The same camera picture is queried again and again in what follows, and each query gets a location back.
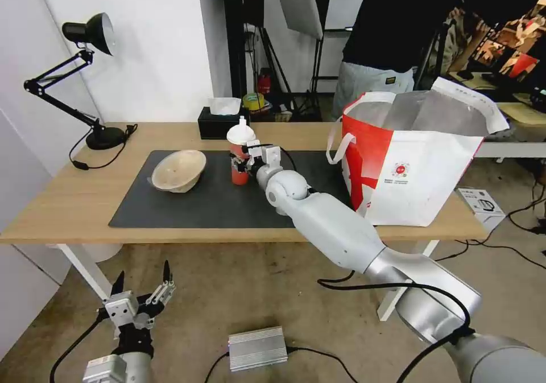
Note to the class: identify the red and white takeout bag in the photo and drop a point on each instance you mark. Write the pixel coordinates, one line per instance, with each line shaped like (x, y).
(409, 174)

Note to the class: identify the wooden table with white legs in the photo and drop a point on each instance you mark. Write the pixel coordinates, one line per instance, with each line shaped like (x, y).
(77, 203)

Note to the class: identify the black light stand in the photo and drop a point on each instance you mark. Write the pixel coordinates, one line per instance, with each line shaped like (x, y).
(277, 67)

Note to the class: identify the white round bin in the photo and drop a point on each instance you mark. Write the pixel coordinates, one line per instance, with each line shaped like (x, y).
(102, 253)

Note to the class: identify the yellow green tape roll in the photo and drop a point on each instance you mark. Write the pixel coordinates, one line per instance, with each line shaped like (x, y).
(253, 101)

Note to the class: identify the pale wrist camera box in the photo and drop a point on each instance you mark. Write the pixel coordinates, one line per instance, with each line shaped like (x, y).
(253, 145)
(121, 308)

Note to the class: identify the black desk lamp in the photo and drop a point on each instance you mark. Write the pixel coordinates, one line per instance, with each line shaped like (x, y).
(91, 28)

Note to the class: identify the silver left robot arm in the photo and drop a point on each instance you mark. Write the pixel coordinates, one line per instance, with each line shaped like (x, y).
(123, 368)

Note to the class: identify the white cardboard box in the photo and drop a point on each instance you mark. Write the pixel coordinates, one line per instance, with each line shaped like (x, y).
(482, 210)

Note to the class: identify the black tissue box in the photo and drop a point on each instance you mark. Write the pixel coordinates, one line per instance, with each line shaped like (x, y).
(213, 127)

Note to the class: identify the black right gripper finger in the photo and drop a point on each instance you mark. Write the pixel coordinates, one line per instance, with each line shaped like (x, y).
(233, 158)
(241, 168)

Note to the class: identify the black desk mat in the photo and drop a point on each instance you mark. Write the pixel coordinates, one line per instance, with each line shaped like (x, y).
(192, 208)

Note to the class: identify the white tissue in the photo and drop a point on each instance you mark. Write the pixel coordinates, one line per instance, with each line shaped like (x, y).
(224, 106)

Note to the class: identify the white softbox panel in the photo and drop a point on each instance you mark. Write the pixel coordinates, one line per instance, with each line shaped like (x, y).
(298, 3)

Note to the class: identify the silver power supply box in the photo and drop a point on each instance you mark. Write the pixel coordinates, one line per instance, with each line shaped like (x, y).
(256, 349)

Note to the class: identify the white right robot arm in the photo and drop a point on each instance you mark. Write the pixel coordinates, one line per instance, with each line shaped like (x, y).
(341, 233)

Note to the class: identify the pale paper bowl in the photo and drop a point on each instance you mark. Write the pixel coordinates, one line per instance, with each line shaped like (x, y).
(179, 171)

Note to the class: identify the red cup with white lid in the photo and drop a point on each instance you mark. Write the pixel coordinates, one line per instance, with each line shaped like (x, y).
(239, 144)

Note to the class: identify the person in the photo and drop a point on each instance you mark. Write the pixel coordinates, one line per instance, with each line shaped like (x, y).
(396, 24)

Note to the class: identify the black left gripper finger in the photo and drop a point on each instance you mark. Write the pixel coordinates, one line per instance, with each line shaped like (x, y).
(161, 295)
(117, 287)

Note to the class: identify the red canister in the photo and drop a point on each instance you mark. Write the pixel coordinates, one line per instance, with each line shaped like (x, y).
(264, 82)

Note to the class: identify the computer monitor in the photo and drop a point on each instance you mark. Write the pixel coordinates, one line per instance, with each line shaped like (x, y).
(512, 46)

